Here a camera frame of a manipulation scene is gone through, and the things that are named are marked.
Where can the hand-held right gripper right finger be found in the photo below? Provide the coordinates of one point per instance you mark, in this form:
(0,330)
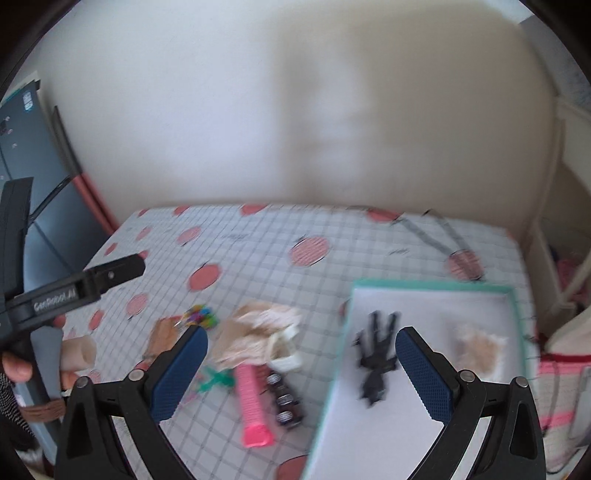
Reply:
(425,378)

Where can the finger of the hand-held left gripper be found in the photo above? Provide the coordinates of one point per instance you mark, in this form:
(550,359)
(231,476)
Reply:
(16,230)
(115,271)

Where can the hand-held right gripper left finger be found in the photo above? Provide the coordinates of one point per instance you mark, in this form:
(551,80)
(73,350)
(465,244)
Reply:
(180,374)

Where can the black claw hair clip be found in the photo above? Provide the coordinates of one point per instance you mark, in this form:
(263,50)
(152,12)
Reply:
(376,355)

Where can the teal box with white inside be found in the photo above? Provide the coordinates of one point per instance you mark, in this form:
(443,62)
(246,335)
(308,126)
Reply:
(443,314)

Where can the pink hair roller comb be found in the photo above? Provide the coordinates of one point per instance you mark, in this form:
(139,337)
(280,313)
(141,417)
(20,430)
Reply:
(251,406)

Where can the cream lace headband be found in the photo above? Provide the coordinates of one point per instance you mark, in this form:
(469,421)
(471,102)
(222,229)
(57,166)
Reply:
(251,330)

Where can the white claw hair clip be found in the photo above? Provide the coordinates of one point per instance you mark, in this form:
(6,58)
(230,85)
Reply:
(284,357)

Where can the dark hair barrette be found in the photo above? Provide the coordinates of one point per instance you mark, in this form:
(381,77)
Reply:
(284,399)

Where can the person's left forearm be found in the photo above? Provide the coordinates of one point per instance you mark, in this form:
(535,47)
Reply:
(11,410)

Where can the person's left hand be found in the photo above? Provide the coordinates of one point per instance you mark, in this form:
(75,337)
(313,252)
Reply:
(16,369)

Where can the green hair clip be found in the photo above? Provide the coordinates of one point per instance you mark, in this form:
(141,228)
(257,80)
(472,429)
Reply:
(214,379)

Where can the bag of cotton swabs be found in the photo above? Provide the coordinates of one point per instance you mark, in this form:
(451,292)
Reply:
(478,353)

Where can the beige rubber tube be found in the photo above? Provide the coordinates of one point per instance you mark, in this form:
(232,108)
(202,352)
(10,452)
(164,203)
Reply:
(78,353)

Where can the pink edging strip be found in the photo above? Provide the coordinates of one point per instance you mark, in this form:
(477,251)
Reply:
(94,201)

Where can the pink and white crochet blanket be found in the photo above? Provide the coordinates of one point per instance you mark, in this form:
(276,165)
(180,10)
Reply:
(561,415)

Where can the pink yarn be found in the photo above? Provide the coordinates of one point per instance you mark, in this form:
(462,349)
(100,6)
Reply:
(567,272)

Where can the white furniture frame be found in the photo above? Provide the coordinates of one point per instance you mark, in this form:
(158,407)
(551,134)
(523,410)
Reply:
(540,263)

